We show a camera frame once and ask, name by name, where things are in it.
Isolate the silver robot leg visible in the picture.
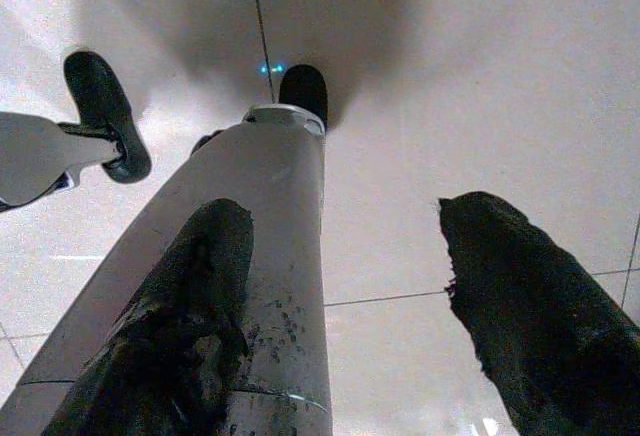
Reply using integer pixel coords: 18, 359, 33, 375
0, 110, 124, 215
0, 104, 334, 436

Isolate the silver robot right leg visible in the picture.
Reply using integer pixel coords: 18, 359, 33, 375
0, 104, 334, 436

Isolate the black robot left foot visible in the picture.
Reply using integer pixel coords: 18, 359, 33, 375
63, 50, 153, 185

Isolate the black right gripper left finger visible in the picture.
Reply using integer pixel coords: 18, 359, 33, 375
42, 197, 255, 436

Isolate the black robot foot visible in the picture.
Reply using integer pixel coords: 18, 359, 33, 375
190, 64, 330, 156
63, 50, 153, 185

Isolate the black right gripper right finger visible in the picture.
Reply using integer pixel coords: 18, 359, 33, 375
437, 190, 640, 436

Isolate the silver robot left leg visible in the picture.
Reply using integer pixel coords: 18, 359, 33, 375
0, 110, 124, 215

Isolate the black robot right foot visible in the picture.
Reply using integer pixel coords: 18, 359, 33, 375
190, 64, 330, 156

